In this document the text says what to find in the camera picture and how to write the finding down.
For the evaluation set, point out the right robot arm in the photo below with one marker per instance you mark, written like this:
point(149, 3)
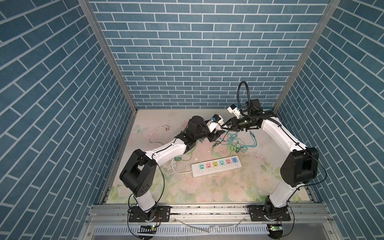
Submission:
point(299, 167)

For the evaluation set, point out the white cube charger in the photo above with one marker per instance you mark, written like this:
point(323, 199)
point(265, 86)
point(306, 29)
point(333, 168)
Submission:
point(213, 126)

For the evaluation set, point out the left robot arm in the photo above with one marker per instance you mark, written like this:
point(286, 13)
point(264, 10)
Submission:
point(139, 172)

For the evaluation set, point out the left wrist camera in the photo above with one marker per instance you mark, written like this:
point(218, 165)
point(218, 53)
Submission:
point(217, 118)

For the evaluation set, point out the white multicolour power strip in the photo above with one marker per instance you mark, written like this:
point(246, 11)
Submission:
point(215, 166)

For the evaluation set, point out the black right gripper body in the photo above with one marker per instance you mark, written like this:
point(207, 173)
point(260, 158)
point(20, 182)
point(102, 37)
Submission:
point(241, 123)

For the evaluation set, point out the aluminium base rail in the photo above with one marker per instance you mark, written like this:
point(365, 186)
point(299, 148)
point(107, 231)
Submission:
point(235, 221)

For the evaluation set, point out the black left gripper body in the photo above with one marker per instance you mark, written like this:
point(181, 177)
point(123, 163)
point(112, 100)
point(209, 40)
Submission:
point(203, 133)

